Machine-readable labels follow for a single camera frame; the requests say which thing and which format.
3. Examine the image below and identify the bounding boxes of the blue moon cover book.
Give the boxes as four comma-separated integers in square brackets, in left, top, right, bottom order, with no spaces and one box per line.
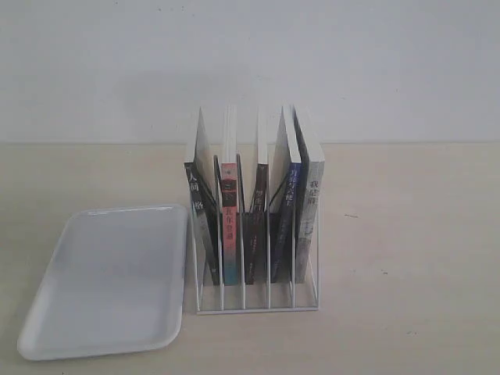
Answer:
[270,105,302,283]

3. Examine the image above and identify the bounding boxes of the white wire book rack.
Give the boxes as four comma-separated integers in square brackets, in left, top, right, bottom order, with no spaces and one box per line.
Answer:
[188,156,320,315]

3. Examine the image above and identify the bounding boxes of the white plastic tray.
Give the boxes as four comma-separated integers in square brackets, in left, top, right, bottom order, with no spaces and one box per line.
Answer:
[17,205,188,361]

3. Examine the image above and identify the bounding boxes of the red teal spine book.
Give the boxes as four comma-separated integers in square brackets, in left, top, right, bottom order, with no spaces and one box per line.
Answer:
[220,105,238,285]

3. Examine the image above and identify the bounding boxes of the white cat cover book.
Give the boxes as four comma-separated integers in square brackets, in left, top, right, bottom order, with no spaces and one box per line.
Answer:
[294,106,325,283]

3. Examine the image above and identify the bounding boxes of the black grey book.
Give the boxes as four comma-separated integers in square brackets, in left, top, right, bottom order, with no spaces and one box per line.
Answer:
[184,108,220,285]

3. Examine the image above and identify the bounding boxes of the dark brown spine book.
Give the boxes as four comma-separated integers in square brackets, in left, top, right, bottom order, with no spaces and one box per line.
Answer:
[245,107,269,284]

